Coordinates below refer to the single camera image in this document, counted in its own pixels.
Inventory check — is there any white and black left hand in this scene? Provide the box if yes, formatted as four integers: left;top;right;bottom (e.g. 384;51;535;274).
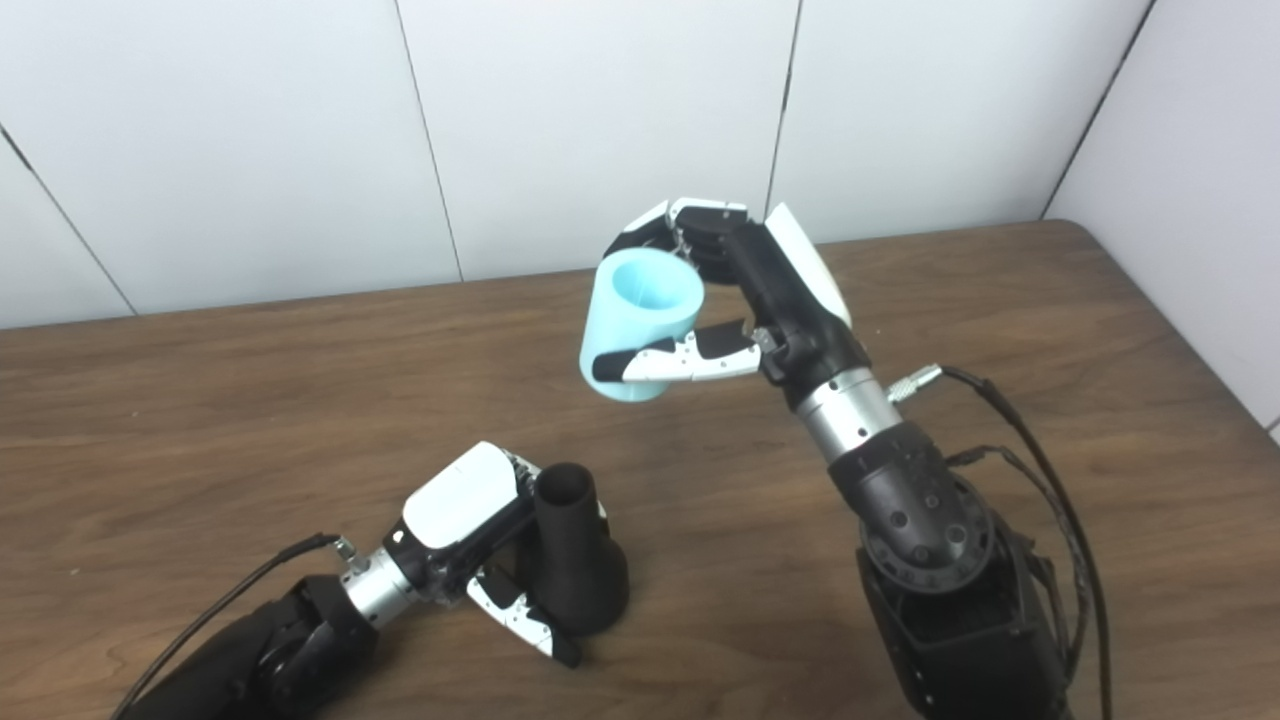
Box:
385;441;611;669

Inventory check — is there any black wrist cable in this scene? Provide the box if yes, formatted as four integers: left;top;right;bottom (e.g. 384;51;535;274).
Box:
110;533;361;720
888;365;1113;720

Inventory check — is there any thin braided black cable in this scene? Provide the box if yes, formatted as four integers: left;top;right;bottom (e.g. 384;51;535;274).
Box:
945;445;1089;686

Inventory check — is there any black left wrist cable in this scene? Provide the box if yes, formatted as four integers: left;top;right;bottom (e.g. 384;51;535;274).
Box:
110;533;361;720

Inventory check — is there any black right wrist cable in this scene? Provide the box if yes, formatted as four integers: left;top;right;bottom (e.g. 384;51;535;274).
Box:
888;365;1113;720

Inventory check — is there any black funnel-shaped nozzle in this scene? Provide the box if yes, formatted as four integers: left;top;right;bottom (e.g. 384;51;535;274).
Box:
533;462;631;637

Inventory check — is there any white and black right hand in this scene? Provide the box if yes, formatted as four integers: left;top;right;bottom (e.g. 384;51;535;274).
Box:
592;197;871;411

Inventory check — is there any light-blue short hose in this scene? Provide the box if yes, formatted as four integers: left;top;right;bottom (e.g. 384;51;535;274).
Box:
579;249;705;404

